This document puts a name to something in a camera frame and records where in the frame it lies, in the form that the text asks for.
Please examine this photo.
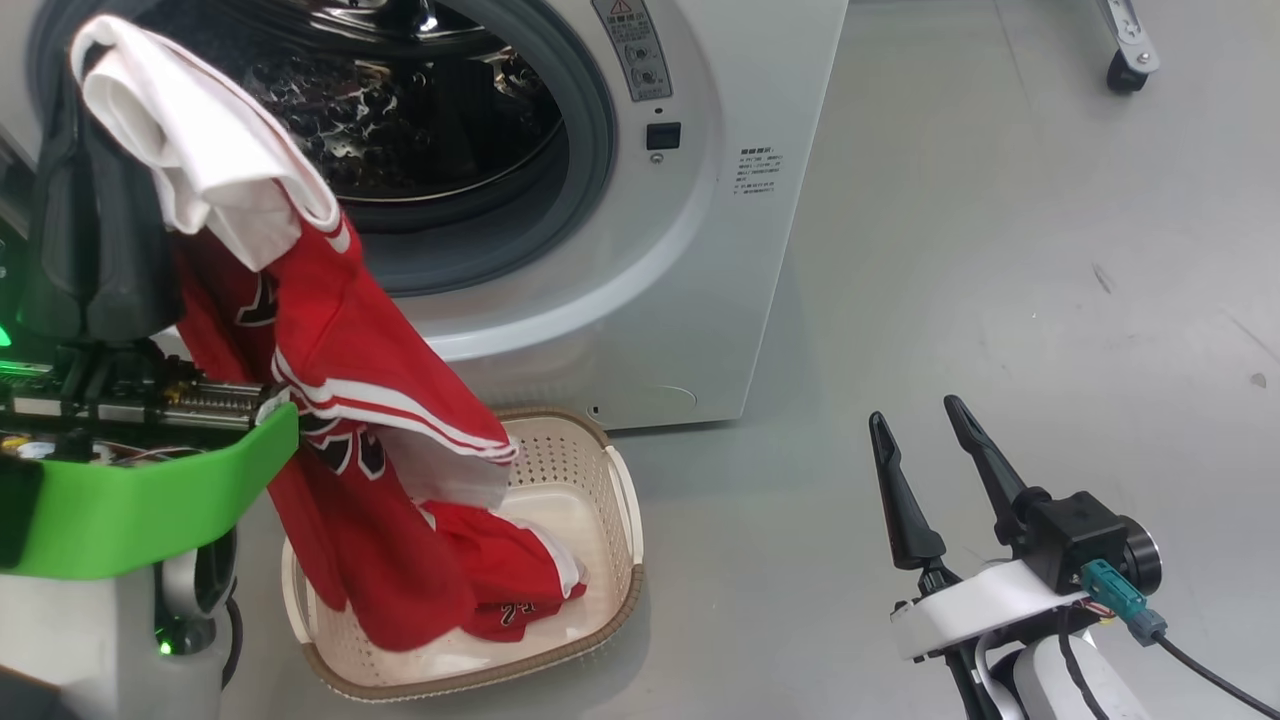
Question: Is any cream perforated laundry basket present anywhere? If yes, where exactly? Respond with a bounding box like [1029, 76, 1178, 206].
[281, 407, 645, 701]

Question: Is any grey metal leg with caster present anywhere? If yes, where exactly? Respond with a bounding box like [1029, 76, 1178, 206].
[1095, 0, 1162, 96]

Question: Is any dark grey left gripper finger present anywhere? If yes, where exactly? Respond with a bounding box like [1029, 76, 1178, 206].
[18, 55, 97, 336]
[88, 128, 187, 343]

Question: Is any red and white jersey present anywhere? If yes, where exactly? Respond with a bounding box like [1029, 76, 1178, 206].
[70, 14, 588, 653]

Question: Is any teal plug black cable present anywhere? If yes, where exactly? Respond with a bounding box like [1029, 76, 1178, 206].
[1080, 560, 1280, 720]

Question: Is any small black text sticker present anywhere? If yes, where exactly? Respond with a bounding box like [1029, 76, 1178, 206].
[735, 150, 783, 198]

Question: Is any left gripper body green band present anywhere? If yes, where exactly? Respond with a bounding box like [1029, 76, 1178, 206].
[0, 338, 301, 582]

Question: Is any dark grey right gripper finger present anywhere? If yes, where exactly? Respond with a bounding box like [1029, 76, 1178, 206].
[868, 411, 948, 572]
[943, 395, 1032, 547]

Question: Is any white front-load washing machine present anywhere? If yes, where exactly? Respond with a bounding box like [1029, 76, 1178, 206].
[0, 0, 849, 431]

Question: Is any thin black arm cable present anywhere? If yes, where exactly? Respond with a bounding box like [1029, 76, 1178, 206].
[1057, 605, 1101, 720]

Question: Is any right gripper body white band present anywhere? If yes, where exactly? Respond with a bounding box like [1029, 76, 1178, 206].
[889, 558, 1097, 662]

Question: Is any grey warning label sticker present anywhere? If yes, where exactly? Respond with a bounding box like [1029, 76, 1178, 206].
[592, 0, 673, 103]

